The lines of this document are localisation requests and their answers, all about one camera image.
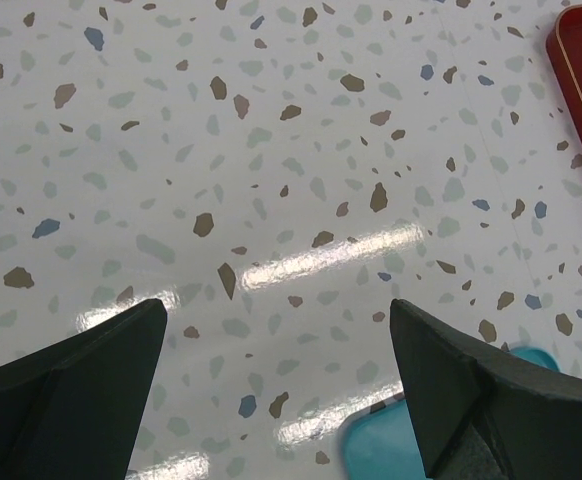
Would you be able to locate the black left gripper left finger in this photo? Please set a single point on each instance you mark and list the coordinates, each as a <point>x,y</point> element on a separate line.
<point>73,409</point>

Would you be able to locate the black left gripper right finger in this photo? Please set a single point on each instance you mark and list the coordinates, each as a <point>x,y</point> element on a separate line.
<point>482,413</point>

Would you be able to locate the teal tin box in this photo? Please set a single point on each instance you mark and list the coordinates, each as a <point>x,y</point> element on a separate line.
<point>536,356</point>

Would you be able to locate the teal tin lid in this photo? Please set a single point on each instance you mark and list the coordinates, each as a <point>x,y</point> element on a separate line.
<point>379,443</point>

